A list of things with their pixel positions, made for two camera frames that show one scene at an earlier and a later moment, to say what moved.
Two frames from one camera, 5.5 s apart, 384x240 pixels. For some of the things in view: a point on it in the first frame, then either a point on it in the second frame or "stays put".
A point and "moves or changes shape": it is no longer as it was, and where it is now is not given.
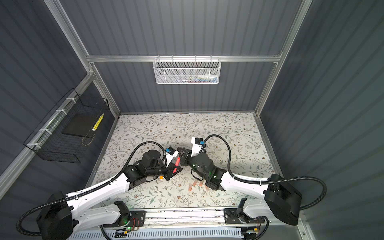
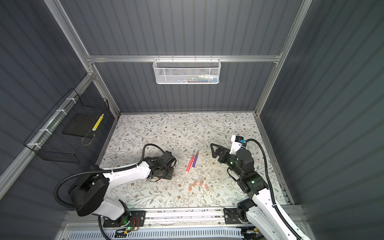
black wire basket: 68,131 stays put
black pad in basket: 82,124 stays put
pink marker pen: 178,161 moves or changes shape
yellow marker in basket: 97,123 stays put
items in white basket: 204,78 stays put
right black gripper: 185,156 to 221,149
